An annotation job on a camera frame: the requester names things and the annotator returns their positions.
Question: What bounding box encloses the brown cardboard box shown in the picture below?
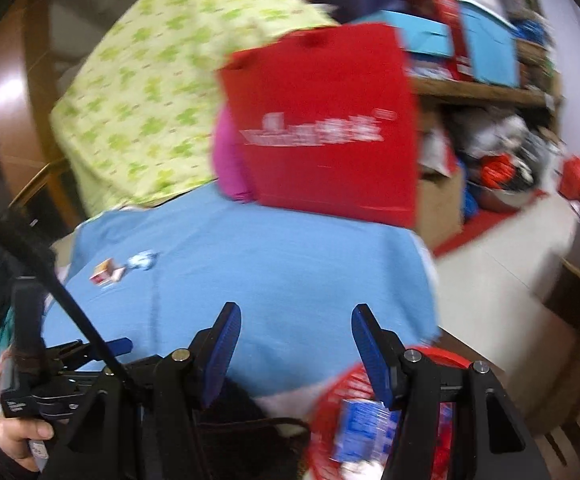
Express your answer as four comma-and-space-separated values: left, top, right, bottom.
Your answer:
416, 170, 465, 256

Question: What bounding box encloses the red paper bag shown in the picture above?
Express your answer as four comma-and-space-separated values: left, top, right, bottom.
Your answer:
218, 22, 419, 228

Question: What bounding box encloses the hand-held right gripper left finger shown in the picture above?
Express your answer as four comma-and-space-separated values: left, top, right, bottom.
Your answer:
45, 302, 242, 480

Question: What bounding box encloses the blue cloth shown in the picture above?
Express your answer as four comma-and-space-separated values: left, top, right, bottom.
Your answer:
40, 182, 440, 396

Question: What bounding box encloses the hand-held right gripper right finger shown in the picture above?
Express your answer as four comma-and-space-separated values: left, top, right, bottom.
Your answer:
351, 303, 550, 480

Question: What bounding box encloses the large blue storage box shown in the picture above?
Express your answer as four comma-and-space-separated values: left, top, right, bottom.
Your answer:
457, 2, 520, 86

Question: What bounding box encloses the dark fabric bag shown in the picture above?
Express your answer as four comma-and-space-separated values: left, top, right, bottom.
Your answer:
192, 377, 313, 480

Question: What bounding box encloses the wooden chair frame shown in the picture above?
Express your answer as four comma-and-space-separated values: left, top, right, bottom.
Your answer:
0, 0, 101, 211

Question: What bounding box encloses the green patterned cloth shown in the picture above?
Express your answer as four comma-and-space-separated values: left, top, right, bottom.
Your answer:
50, 0, 341, 211

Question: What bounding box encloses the magenta pillow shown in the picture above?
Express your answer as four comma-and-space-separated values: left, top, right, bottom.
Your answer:
211, 107, 261, 204

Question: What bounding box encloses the flat blue storage box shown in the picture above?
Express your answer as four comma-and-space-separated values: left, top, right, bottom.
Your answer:
377, 10, 455, 58

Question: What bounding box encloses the metal bowl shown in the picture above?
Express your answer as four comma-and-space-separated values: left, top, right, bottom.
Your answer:
474, 180, 545, 213

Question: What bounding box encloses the orange red bag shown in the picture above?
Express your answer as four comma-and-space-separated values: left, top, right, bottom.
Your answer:
480, 155, 518, 188

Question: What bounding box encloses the red floor mat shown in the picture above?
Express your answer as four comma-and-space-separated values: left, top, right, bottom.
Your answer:
432, 187, 553, 258

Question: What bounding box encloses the black cable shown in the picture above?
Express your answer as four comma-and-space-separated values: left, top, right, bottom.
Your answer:
0, 210, 143, 401

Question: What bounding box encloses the red cardboard box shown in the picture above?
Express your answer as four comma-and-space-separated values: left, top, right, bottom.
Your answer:
430, 0, 473, 81

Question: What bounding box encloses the small blue white wrapper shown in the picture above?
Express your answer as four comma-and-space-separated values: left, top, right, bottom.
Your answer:
127, 250, 158, 271

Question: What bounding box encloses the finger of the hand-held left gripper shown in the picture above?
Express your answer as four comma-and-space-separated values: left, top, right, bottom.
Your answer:
45, 337, 134, 368

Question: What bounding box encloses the red and white box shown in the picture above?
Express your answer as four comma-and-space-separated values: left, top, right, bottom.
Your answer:
89, 258, 127, 287

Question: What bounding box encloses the red mesh basket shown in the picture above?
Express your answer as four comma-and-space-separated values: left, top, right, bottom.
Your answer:
307, 345, 475, 480

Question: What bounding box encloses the blue cardboard box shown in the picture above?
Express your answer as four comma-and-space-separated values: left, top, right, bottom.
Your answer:
332, 399, 401, 463

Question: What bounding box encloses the pile of grey clothes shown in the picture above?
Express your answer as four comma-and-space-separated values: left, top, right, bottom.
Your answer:
444, 110, 565, 181

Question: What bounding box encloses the wooden shelf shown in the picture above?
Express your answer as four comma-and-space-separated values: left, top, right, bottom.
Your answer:
410, 40, 565, 111

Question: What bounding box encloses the person's left hand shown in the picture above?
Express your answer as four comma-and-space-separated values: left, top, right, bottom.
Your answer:
0, 412, 56, 473

